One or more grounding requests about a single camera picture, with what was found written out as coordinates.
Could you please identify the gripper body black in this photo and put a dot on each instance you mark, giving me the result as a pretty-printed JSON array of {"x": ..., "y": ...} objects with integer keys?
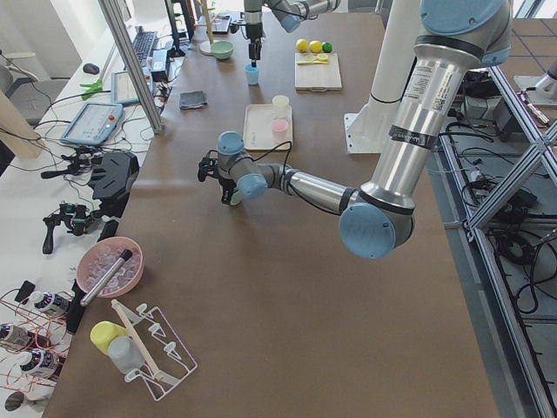
[
  {"x": 253, "y": 32},
  {"x": 225, "y": 185}
]

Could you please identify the green cup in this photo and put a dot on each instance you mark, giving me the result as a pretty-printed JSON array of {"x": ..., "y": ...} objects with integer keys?
[{"x": 240, "y": 199}]

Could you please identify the blue cup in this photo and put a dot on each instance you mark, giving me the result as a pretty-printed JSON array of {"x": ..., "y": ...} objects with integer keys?
[{"x": 252, "y": 75}]

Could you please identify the pale yellow cup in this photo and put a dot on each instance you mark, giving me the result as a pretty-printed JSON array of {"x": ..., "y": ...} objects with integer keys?
[{"x": 281, "y": 106}]

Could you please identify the pink cup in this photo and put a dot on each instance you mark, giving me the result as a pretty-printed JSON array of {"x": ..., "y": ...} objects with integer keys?
[{"x": 279, "y": 129}]

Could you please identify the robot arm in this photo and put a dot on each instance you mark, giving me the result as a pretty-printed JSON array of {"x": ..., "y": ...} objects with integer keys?
[
  {"x": 290, "y": 14},
  {"x": 454, "y": 37}
]

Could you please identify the cream rabbit tray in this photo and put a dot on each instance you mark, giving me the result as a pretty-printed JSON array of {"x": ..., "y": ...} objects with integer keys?
[{"x": 257, "y": 133}]

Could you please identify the green bowl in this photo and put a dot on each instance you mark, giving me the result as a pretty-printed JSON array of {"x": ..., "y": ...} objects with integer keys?
[{"x": 222, "y": 50}]

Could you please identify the whole lemon left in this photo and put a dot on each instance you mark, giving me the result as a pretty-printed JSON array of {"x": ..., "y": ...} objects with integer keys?
[{"x": 302, "y": 45}]

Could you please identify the whole lemon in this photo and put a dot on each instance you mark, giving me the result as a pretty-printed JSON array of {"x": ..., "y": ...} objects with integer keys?
[
  {"x": 315, "y": 46},
  {"x": 302, "y": 45}
]

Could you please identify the wooden cup tree stand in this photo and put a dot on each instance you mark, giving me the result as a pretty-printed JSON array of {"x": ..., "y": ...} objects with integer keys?
[{"x": 205, "y": 47}]

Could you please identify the whole lemon right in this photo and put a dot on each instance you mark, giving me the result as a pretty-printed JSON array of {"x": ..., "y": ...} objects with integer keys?
[{"x": 315, "y": 46}]

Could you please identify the yellow plastic knife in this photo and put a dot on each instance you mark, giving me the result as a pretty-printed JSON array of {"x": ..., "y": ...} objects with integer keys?
[{"x": 308, "y": 62}]

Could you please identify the wooden cutting board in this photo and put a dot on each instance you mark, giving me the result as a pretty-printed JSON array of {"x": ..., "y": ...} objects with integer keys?
[{"x": 324, "y": 77}]

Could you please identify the green lime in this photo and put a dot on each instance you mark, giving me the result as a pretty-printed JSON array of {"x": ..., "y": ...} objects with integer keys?
[{"x": 327, "y": 47}]

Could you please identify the grey folded cloth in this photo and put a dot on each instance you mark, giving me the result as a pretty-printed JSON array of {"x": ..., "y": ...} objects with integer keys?
[{"x": 192, "y": 100}]

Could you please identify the metal muddler in bowl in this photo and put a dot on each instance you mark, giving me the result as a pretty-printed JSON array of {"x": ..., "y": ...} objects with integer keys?
[{"x": 125, "y": 255}]

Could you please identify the blue teach pendant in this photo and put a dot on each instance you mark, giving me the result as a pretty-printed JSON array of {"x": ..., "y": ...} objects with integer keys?
[{"x": 94, "y": 123}]

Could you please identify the yellow cup on rack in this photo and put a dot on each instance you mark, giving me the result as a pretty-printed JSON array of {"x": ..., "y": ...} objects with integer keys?
[{"x": 104, "y": 332}]

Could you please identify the grey cup on rack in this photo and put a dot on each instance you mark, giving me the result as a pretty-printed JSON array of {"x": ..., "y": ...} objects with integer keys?
[{"x": 125, "y": 354}]

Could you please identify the wooden stick on rack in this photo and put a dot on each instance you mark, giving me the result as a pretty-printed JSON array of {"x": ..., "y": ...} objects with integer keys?
[{"x": 121, "y": 310}]

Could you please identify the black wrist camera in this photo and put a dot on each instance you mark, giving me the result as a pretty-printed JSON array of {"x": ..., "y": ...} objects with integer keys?
[{"x": 208, "y": 167}]

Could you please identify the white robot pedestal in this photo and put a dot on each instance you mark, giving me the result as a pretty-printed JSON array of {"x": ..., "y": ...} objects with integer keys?
[{"x": 367, "y": 130}]

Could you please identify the aluminium frame post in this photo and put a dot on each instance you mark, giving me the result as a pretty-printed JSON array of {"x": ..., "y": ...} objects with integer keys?
[{"x": 114, "y": 19}]

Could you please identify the white wire drying rack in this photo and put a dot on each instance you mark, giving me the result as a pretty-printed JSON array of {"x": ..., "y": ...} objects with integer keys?
[{"x": 167, "y": 349}]

